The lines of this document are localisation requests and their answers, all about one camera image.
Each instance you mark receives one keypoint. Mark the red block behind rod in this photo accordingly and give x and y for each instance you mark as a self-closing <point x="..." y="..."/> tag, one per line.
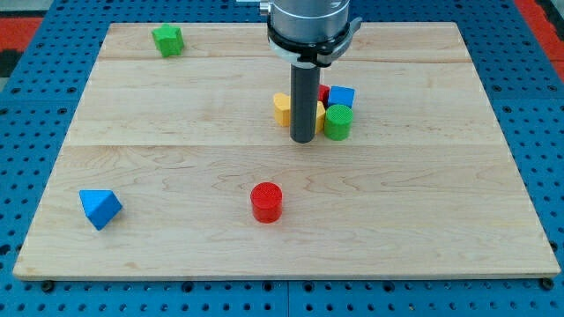
<point x="323" y="94"/>

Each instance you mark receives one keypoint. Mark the green star block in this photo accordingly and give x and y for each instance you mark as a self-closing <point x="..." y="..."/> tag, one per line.
<point x="168" y="40"/>

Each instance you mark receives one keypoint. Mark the yellow heart block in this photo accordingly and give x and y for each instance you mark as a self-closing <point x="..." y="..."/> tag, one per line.
<point x="281" y="104"/>

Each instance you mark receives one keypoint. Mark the blue cube block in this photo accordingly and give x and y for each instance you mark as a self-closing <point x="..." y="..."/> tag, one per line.
<point x="339" y="95"/>

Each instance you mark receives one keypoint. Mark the green cylinder block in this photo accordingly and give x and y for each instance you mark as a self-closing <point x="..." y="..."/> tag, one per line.
<point x="338" y="122"/>

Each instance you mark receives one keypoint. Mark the red cylinder block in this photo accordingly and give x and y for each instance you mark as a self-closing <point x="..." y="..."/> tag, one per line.
<point x="266" y="199"/>

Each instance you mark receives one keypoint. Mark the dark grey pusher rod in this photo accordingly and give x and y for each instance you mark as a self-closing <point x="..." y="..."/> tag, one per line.
<point x="304" y="85"/>

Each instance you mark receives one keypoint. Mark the wooden board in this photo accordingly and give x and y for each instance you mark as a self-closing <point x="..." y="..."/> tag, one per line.
<point x="424" y="187"/>

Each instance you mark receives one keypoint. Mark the blue triangle block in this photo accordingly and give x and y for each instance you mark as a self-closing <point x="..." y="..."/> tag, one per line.
<point x="100" y="206"/>

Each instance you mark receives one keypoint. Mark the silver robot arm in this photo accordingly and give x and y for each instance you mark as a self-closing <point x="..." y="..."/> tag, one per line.
<point x="308" y="33"/>

